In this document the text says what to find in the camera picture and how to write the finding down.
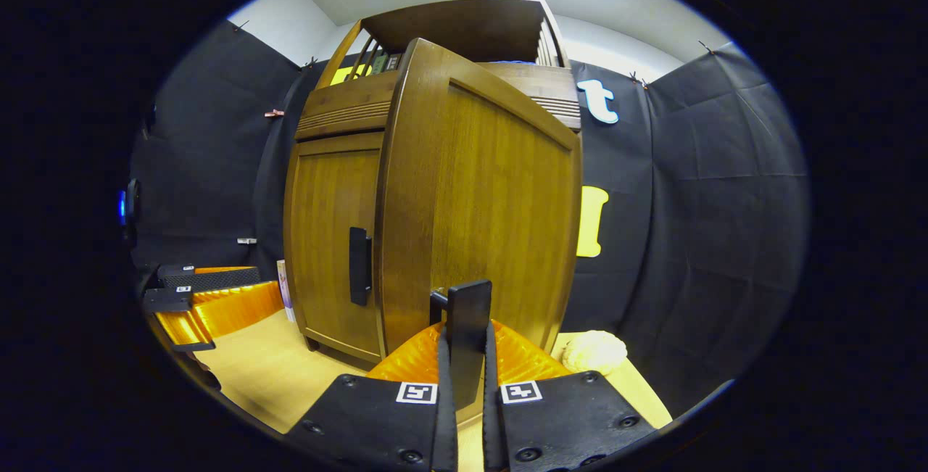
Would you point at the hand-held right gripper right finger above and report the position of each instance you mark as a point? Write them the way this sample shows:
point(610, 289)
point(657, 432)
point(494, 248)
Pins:
point(493, 428)

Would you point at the black backdrop cloth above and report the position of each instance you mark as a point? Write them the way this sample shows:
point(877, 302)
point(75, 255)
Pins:
point(710, 204)

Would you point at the wooden drawer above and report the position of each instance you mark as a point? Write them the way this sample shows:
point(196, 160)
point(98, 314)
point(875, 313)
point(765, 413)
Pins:
point(341, 109)

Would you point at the wooden cabinet door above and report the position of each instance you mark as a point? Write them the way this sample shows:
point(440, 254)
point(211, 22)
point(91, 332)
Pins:
point(326, 240)
point(478, 189)

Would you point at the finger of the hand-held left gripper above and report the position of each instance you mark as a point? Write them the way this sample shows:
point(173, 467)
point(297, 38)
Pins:
point(210, 280)
point(232, 309)

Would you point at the dark grey book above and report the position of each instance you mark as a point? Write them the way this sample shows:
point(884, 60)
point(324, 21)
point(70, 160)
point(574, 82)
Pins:
point(394, 61)

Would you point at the white purple box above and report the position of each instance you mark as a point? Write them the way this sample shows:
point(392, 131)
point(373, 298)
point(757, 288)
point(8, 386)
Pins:
point(286, 291)

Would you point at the wooden double-door shoe cabinet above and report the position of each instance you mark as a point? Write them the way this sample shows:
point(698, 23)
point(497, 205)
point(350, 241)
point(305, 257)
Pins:
point(449, 22)

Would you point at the red clip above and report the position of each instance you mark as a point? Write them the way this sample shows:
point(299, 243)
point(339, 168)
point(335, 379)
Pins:
point(274, 114)

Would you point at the cream plush item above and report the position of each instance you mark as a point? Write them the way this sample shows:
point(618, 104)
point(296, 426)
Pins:
point(594, 352)

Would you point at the green book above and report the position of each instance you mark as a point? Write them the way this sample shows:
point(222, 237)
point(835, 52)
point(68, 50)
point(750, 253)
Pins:
point(379, 64)

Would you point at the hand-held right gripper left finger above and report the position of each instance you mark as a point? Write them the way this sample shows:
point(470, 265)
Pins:
point(444, 421)

